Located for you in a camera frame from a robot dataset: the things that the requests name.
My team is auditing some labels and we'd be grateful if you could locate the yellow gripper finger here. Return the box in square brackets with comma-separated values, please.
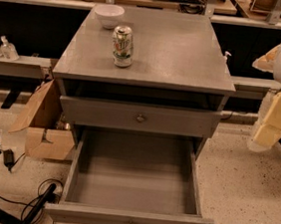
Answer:
[251, 86, 281, 150]

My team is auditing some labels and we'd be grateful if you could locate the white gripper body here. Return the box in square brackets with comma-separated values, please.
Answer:
[244, 85, 281, 155]

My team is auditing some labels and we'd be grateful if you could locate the grey drawer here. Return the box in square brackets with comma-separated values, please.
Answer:
[45, 128, 214, 224]
[60, 96, 221, 138]

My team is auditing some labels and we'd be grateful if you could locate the grey top drawer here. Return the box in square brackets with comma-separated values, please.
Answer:
[60, 96, 221, 138]

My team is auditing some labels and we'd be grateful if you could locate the white pump dispenser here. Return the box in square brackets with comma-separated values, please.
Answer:
[223, 51, 231, 64]

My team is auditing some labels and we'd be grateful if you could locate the green soda can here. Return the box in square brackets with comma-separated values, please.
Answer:
[112, 25, 134, 68]

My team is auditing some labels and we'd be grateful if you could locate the white ceramic bowl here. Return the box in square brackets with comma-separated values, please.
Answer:
[94, 4, 125, 30]

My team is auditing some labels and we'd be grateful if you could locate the brown cardboard box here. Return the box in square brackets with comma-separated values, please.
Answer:
[9, 80, 75, 161]

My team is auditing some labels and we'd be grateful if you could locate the clear sanitizer bottle right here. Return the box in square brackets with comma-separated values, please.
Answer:
[1, 36, 19, 61]

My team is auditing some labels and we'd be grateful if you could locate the black power adapter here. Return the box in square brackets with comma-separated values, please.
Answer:
[3, 149, 15, 170]

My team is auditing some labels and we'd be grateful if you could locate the black stand leg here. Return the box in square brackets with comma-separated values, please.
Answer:
[0, 182, 57, 224]

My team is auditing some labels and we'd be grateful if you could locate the black floor cable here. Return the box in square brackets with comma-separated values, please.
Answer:
[0, 172, 66, 224]

